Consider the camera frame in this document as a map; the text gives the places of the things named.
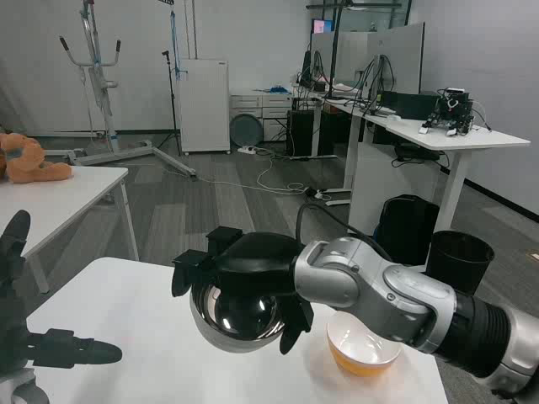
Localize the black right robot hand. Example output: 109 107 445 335
171 226 315 355

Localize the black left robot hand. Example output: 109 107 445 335
0 210 123 382

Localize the shiny metal bowl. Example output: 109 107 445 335
189 280 287 354

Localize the yellow bowl white inside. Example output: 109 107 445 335
326 311 403 378

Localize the white side table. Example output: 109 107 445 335
0 165 141 295

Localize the grey round tray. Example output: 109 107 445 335
229 113 264 147

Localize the black computer tower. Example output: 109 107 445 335
286 109 316 158

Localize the orange plush toy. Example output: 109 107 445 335
0 132 73 184

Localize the white drawer unit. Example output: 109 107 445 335
229 92 294 144

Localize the black backpack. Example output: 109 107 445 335
373 194 441 267

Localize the tall white cabinet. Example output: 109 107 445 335
178 58 232 155

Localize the black tripod stand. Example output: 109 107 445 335
156 50 184 157

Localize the black trash bin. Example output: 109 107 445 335
426 230 496 295

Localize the grey computer monitor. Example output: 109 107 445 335
364 54 395 115

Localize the black box on desk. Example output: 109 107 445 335
380 90 441 121

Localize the white office desk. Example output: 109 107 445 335
322 93 532 233

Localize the small black robot device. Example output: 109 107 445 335
419 87 476 137

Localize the white partition panel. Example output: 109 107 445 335
310 21 426 96

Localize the white floor cable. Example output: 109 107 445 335
195 151 311 195

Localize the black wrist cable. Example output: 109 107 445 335
296 203 393 263

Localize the white wheeled hoist frame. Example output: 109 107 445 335
58 0 197 178

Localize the blue hanging strap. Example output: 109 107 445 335
169 8 183 82

